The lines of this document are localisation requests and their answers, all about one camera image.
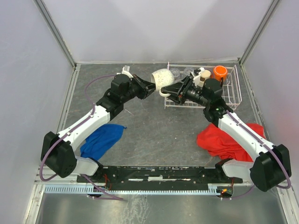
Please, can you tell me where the white wire dish rack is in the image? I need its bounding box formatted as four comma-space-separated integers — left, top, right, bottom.
164, 63, 242, 110

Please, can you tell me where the cream ceramic mug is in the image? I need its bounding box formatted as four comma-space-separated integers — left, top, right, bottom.
150, 69, 174, 97

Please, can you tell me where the clear plastic cup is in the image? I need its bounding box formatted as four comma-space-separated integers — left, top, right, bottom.
170, 68, 181, 82
183, 67, 194, 76

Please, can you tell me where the steel tin cup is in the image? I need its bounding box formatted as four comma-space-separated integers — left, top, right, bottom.
198, 70, 211, 87

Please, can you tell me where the orange enamel mug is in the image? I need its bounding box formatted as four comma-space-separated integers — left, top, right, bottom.
212, 65, 228, 81

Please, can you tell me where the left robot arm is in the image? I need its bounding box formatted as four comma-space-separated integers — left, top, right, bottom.
40, 74, 156, 178

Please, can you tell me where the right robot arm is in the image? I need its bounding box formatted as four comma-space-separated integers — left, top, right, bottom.
159, 77, 292, 192

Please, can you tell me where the red cloth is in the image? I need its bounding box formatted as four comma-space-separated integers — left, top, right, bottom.
197, 124, 253, 162

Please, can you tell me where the blue cloth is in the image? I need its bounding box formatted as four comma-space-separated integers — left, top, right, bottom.
80, 124, 127, 161

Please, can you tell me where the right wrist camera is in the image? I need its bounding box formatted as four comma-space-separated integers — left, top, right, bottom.
191, 67, 205, 87

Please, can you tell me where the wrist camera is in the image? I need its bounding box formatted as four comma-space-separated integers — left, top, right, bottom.
116, 65, 133, 78
191, 67, 205, 87

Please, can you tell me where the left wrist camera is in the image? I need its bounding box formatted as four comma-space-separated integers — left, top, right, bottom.
116, 65, 133, 78

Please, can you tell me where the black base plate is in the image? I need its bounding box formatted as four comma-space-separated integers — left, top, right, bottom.
89, 166, 243, 190

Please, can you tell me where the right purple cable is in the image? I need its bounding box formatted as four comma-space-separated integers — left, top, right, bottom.
217, 109, 292, 201

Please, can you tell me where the blue cable duct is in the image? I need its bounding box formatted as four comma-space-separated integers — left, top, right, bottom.
44, 184, 220, 196

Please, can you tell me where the aluminium frame rail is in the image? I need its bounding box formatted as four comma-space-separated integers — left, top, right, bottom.
34, 165, 292, 186

